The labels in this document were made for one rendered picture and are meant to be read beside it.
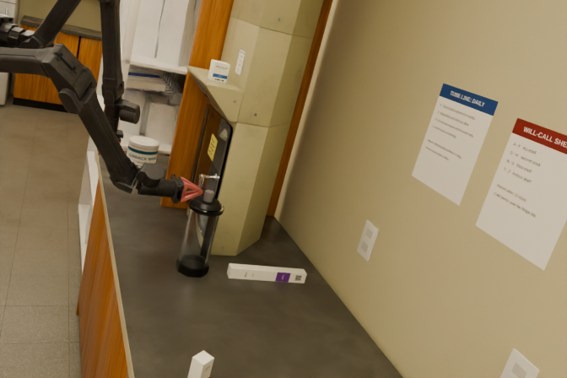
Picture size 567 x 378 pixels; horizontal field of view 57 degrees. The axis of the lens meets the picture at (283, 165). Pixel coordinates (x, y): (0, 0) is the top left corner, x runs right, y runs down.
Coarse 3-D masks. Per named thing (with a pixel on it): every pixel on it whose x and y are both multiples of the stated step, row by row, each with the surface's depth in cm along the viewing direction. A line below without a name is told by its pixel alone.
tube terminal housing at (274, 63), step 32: (256, 32) 156; (256, 64) 158; (288, 64) 164; (256, 96) 162; (288, 96) 174; (256, 128) 166; (288, 128) 185; (256, 160) 170; (224, 192) 170; (256, 192) 178; (224, 224) 174; (256, 224) 189
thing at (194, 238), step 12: (192, 204) 155; (192, 216) 155; (204, 216) 154; (216, 216) 156; (192, 228) 155; (204, 228) 155; (216, 228) 159; (192, 240) 156; (204, 240) 156; (192, 252) 157; (204, 252) 158; (192, 264) 158; (204, 264) 160
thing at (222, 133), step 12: (216, 120) 178; (204, 132) 189; (216, 132) 176; (228, 132) 165; (204, 144) 188; (228, 144) 165; (204, 156) 186; (216, 156) 173; (204, 168) 184; (216, 168) 172; (216, 180) 170; (204, 192) 181; (216, 192) 169
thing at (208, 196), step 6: (210, 192) 155; (198, 198) 157; (204, 198) 156; (210, 198) 156; (198, 204) 154; (204, 204) 154; (210, 204) 155; (216, 204) 156; (210, 210) 154; (216, 210) 155
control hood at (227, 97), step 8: (192, 72) 173; (200, 72) 175; (200, 80) 164; (208, 80) 163; (208, 88) 155; (216, 88) 156; (224, 88) 157; (232, 88) 161; (216, 96) 157; (224, 96) 158; (232, 96) 159; (240, 96) 160; (216, 104) 164; (224, 104) 159; (232, 104) 160; (224, 112) 160; (232, 112) 161; (232, 120) 162
